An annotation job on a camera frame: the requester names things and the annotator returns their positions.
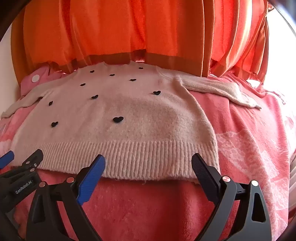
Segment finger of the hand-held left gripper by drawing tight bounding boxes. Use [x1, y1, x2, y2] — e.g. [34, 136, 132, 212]
[0, 150, 15, 170]
[0, 149, 44, 178]

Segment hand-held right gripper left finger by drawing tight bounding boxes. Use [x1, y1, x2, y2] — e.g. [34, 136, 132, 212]
[26, 154, 106, 241]

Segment orange curtain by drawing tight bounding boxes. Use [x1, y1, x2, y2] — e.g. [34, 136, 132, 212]
[10, 0, 270, 83]

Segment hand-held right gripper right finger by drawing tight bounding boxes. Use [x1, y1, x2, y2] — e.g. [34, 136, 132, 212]
[191, 153, 272, 241]

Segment cream sweater with black hearts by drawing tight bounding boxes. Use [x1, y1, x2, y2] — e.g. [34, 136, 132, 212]
[1, 61, 262, 186]

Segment pink polka dot pillow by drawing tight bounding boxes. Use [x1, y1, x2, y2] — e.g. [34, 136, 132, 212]
[20, 65, 68, 98]

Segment pink fleece blanket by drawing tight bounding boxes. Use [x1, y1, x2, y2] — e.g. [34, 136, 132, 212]
[0, 69, 296, 241]

